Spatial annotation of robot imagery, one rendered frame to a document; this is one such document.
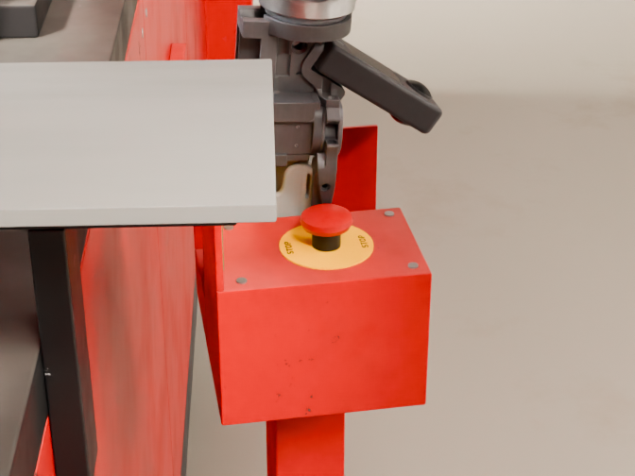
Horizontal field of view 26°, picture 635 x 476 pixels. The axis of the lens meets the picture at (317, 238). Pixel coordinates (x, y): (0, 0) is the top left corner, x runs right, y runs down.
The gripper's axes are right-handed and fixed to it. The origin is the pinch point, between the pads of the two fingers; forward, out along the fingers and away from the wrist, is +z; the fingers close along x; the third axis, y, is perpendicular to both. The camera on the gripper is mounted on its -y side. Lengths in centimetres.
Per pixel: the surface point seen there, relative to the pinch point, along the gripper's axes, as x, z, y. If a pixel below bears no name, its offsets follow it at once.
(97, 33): -13.2, -12.9, 17.4
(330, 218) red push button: 10.9, -7.7, 1.1
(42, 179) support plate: 39, -25, 22
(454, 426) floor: -66, 70, -39
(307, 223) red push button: 10.8, -7.2, 2.8
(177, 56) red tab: -71, 12, 5
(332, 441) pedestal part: 8.1, 15.2, -1.5
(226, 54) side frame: -179, 54, -16
